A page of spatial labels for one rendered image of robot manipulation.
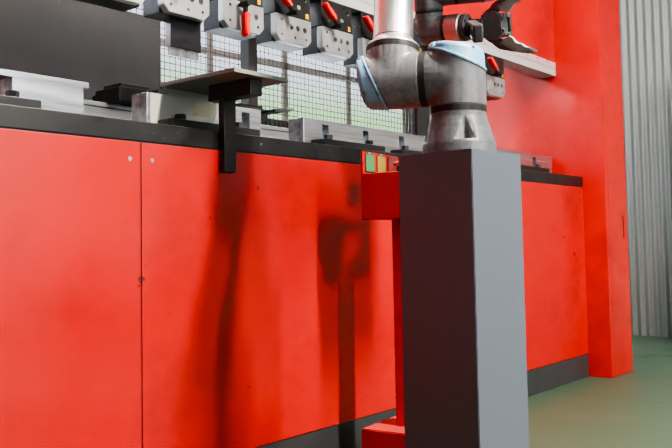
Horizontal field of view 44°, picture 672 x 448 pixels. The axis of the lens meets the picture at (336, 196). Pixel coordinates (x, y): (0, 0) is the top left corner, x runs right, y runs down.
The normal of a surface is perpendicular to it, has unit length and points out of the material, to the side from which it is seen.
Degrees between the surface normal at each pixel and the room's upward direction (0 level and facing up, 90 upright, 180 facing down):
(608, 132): 90
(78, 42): 90
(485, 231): 90
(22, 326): 90
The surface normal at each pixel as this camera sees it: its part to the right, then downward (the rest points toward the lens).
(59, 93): 0.77, -0.05
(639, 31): -0.69, -0.03
